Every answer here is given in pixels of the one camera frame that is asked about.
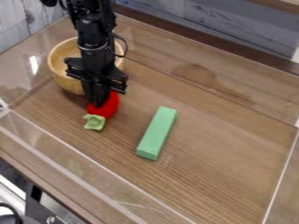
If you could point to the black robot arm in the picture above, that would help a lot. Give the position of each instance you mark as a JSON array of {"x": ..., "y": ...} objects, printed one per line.
[{"x": 94, "y": 20}]

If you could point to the black metal table leg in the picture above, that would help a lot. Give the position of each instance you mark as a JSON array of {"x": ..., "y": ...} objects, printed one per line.
[{"x": 35, "y": 210}]

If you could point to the red plush strawberry toy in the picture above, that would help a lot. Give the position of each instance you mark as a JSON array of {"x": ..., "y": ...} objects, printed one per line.
[{"x": 98, "y": 115}]

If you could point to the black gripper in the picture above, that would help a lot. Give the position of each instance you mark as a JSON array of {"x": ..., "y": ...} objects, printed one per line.
[{"x": 95, "y": 69}]

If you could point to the clear acrylic tray wall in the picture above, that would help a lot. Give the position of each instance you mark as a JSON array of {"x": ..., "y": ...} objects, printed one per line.
[{"x": 82, "y": 184}]

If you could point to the green rectangular block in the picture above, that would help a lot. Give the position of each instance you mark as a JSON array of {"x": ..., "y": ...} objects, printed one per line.
[{"x": 157, "y": 133}]

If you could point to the wooden bowl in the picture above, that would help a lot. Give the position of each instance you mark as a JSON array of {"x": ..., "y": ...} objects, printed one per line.
[{"x": 67, "y": 49}]

